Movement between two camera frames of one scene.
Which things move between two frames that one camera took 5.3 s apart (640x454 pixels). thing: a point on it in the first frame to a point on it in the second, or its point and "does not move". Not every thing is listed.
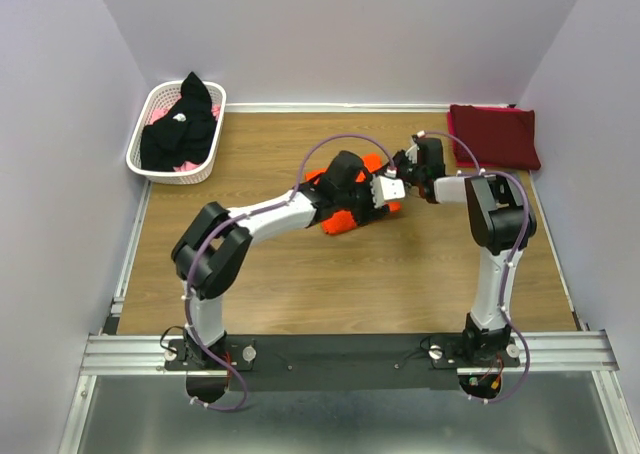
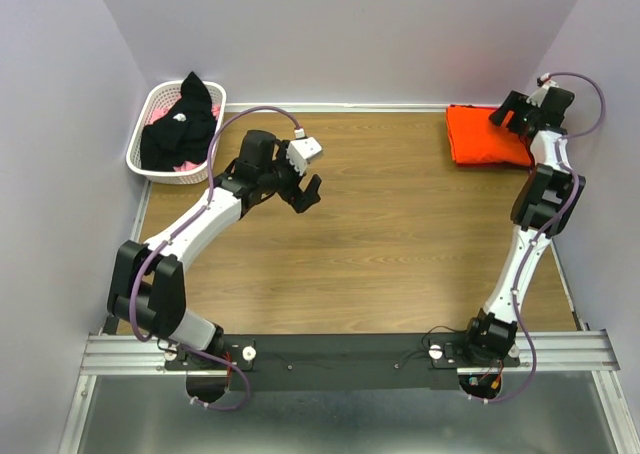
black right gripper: (399, 158) to (513, 103)
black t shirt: (184, 133) does not move
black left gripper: (364, 216) to (296, 197)
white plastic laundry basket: (158, 96) does not move
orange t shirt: (343, 221) to (475, 139)
